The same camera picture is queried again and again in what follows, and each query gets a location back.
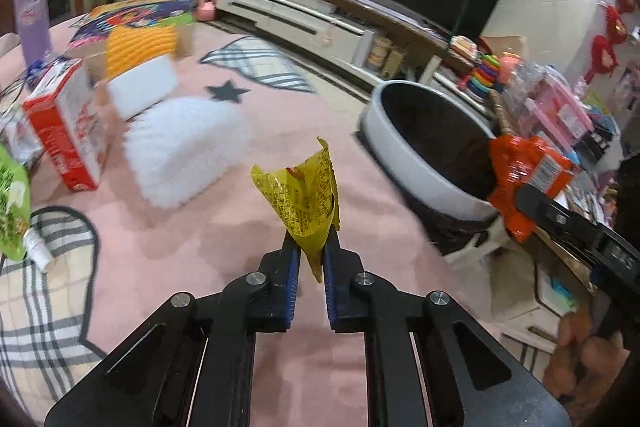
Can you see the pink kettlebell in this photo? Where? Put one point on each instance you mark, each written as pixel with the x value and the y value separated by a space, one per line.
pixel 206 9

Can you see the red and white carton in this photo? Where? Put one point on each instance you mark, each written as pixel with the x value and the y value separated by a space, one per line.
pixel 65 127

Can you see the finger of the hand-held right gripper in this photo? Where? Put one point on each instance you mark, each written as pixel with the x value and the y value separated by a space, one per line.
pixel 560 218

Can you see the clear storage box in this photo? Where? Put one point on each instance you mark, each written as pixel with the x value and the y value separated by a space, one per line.
pixel 522 84

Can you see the white plastic wrapper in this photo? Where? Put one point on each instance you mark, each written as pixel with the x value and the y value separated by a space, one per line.
pixel 15 137

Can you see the yellow foam net sleeve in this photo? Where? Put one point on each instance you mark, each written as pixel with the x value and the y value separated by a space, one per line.
pixel 140 49

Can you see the pink plastic toy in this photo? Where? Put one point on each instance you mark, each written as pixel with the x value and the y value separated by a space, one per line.
pixel 511 68

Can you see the green spouted pouch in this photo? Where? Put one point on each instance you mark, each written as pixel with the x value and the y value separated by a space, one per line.
pixel 12 202

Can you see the pink storage box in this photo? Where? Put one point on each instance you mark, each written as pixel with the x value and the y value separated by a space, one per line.
pixel 562 122
pixel 560 89

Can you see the stacked round containers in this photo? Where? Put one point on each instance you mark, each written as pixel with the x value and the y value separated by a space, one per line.
pixel 380 52

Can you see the toy cash register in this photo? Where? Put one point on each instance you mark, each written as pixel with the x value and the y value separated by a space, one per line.
pixel 463 48

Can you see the orange snack packet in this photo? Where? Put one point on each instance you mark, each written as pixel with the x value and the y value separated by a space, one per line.
pixel 520 167

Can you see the white television cabinet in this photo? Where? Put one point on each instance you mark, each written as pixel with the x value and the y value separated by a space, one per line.
pixel 300 19

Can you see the person's right hand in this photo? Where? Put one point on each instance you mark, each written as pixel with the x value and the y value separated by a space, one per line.
pixel 585 352

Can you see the white nubby foam pad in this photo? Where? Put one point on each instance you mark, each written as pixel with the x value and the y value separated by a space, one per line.
pixel 185 147

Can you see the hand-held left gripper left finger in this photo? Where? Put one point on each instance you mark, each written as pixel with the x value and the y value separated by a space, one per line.
pixel 292 287

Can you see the brown marble side table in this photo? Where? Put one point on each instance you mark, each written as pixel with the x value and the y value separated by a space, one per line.
pixel 555 262

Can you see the white round trash bin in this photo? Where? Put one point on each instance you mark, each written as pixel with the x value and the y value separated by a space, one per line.
pixel 425 167

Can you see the yellow snack wrapper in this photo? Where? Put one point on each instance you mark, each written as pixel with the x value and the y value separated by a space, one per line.
pixel 305 207

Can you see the white foam block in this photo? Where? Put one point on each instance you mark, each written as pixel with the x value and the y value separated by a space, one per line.
pixel 145 89

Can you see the colourful cartoon puzzle box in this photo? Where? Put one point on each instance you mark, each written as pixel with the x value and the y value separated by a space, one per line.
pixel 135 14

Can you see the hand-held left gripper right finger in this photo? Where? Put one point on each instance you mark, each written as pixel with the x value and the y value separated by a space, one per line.
pixel 330 297

